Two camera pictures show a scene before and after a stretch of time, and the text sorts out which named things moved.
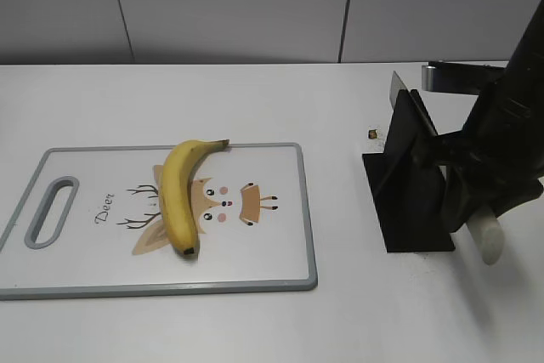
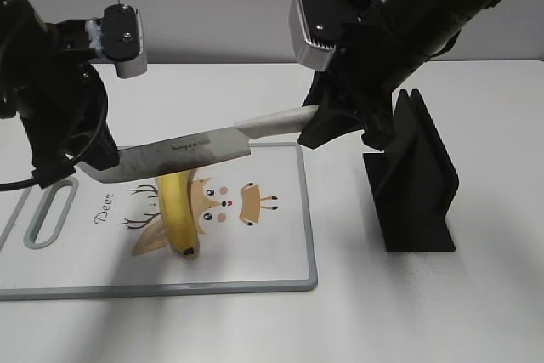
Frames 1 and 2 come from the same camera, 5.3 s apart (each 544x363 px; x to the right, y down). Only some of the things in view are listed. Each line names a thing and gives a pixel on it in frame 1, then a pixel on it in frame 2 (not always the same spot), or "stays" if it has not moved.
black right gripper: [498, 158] -> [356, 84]
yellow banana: [176, 194] stays
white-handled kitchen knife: [484, 224] -> [146, 159]
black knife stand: [409, 183] stays
